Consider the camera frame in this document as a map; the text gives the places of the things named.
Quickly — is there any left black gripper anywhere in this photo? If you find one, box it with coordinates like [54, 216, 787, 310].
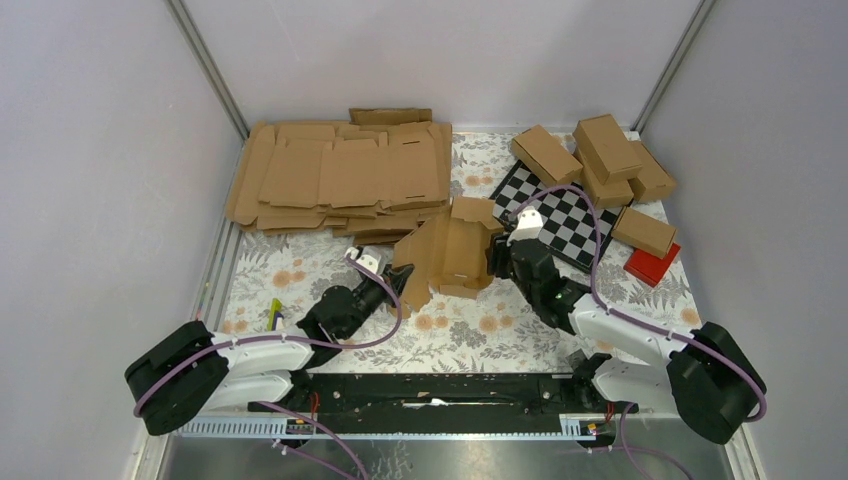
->
[340, 263, 414, 339]

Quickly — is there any brown cardboard box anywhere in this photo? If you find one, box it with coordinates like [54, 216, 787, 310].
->
[393, 196, 503, 313]

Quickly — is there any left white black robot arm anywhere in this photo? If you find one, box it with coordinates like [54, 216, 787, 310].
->
[124, 264, 415, 436]

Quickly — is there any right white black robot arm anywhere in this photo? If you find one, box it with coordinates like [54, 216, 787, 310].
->
[486, 234, 767, 444]

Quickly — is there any folded brown box far left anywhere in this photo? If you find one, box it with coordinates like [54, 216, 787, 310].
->
[511, 125, 583, 187]

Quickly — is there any folded brown box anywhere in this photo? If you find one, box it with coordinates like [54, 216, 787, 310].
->
[574, 148, 634, 209]
[628, 141, 677, 203]
[611, 207, 677, 258]
[574, 114, 643, 184]
[511, 125, 583, 187]

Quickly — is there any folded brown box middle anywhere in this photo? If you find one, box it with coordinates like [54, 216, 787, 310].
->
[574, 148, 634, 209]

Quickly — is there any red box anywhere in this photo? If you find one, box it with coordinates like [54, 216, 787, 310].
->
[623, 243, 681, 288]

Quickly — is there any folded brown box top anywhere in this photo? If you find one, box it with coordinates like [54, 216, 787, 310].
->
[574, 114, 643, 184]

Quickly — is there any folded brown box near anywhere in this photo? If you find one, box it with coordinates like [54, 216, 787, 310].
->
[611, 207, 677, 258]

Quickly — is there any folded brown box right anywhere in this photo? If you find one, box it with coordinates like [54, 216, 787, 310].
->
[628, 141, 677, 203]

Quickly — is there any black white checkerboard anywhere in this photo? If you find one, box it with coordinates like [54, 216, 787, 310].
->
[490, 162, 621, 273]

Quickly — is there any stack of flat cardboard blanks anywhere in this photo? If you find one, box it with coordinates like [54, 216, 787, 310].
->
[225, 108, 453, 244]

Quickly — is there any floral patterned table mat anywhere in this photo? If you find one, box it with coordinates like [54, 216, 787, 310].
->
[206, 230, 701, 373]

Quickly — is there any yellow green small tool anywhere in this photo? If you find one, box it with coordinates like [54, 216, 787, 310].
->
[267, 298, 284, 331]

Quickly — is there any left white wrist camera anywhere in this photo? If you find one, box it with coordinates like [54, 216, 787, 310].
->
[345, 246, 387, 276]

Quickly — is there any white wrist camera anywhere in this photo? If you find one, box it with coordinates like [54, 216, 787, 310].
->
[507, 206, 545, 245]
[345, 246, 387, 276]

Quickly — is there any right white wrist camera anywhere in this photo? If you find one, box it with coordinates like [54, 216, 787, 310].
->
[507, 206, 545, 245]

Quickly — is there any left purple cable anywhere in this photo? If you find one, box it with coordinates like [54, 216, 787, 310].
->
[132, 251, 404, 480]

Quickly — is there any purple cable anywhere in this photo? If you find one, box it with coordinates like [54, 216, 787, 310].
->
[132, 251, 404, 480]
[506, 184, 768, 480]

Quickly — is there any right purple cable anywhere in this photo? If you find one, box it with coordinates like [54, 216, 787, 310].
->
[506, 184, 768, 480]

